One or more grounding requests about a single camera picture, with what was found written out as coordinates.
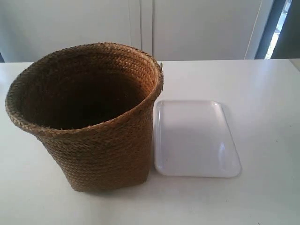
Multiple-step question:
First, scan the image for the brown woven basket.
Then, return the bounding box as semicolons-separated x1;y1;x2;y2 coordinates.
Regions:
5;42;164;192

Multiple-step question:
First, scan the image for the white plastic tray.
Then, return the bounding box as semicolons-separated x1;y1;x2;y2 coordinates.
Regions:
153;100;242;178

